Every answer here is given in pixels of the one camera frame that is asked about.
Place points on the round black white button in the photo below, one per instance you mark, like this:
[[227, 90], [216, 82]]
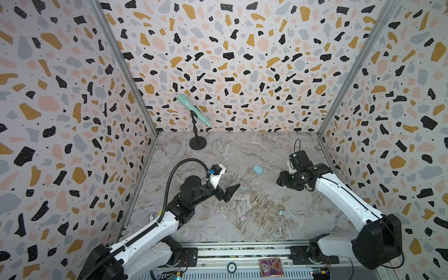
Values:
[[231, 268]]

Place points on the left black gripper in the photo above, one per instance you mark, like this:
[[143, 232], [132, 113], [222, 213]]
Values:
[[230, 192]]

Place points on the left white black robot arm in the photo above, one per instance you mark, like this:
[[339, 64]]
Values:
[[153, 246]]

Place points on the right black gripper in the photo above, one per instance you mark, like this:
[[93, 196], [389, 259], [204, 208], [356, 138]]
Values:
[[284, 180]]

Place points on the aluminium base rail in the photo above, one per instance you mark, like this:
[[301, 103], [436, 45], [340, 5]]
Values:
[[208, 261]]

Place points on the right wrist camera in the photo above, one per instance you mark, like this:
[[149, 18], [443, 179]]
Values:
[[299, 162]]

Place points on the black microphone stand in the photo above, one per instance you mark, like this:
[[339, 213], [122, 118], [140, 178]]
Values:
[[197, 142]]

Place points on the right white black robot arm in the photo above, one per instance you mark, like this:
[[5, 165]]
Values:
[[379, 238]]

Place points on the colourful square card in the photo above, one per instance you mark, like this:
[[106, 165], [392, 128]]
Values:
[[271, 267]]

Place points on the blue earbud case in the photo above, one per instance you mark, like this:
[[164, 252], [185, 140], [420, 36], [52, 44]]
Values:
[[258, 169]]

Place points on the mint green microphone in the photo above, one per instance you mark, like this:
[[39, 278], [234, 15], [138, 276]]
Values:
[[183, 99]]

